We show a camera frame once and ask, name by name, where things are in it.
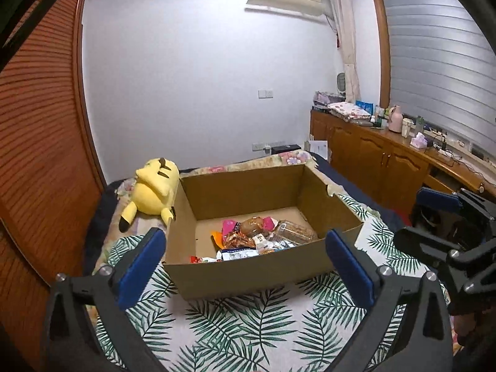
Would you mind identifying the yellow plush toy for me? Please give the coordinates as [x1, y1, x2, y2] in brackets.
[118, 157, 181, 234]

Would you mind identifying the pink thermos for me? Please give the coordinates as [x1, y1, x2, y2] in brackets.
[387, 104, 404, 133]

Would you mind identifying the brown slatted wardrobe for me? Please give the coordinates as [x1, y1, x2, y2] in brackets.
[0, 0, 107, 372]

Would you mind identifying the leaf print blanket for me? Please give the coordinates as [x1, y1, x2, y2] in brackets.
[91, 194, 452, 372]

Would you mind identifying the brown bun packet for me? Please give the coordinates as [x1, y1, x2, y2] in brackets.
[240, 217, 267, 238]

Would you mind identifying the clear brown cake packet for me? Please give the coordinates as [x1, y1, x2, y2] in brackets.
[273, 219, 319, 246]

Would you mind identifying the folded floral cloth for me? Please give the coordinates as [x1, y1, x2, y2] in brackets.
[327, 101, 373, 122]

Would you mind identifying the white paper bag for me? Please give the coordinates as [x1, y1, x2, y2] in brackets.
[307, 139, 330, 161]

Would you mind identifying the wooden cabinet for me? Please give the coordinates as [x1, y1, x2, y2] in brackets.
[309, 108, 496, 223]

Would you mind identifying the pink snack packet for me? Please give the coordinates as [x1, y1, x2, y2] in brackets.
[222, 219, 243, 238]

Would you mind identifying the brown cardboard box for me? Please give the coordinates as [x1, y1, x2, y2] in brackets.
[163, 164, 365, 301]

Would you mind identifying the beige curtain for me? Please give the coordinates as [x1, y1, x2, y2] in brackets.
[326, 0, 364, 104]

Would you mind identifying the white power strip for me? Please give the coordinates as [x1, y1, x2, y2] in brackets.
[431, 145, 455, 164]

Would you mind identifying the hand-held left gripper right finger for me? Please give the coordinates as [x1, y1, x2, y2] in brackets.
[325, 228, 454, 372]

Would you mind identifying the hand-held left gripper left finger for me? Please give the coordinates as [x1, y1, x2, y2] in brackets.
[41, 227, 167, 372]

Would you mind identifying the grey window blind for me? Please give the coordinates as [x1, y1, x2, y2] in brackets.
[377, 0, 496, 153]

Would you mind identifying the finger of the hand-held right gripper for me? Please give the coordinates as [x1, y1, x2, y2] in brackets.
[392, 226, 489, 299]
[415, 187, 487, 218]

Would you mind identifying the black box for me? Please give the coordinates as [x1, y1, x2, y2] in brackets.
[271, 144, 302, 156]

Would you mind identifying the wooden window frame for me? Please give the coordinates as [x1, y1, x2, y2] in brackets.
[370, 0, 392, 109]

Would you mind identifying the small white packet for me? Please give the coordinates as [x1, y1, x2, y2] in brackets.
[254, 234, 277, 255]

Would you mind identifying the person's right hand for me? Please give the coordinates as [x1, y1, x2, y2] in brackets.
[453, 313, 491, 347]

